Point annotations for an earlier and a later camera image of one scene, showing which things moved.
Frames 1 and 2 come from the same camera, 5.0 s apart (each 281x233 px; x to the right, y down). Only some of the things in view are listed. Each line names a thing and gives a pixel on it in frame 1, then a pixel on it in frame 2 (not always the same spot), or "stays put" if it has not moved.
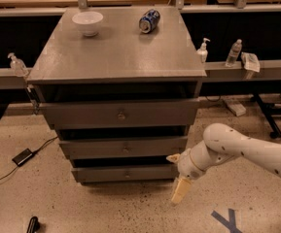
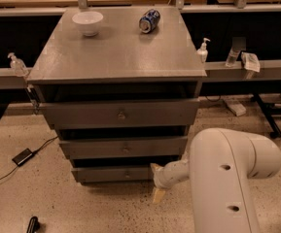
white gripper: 188,165 to 161,179
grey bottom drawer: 125,173 stays put
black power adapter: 24,156 stays put
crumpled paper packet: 250,61 stays put
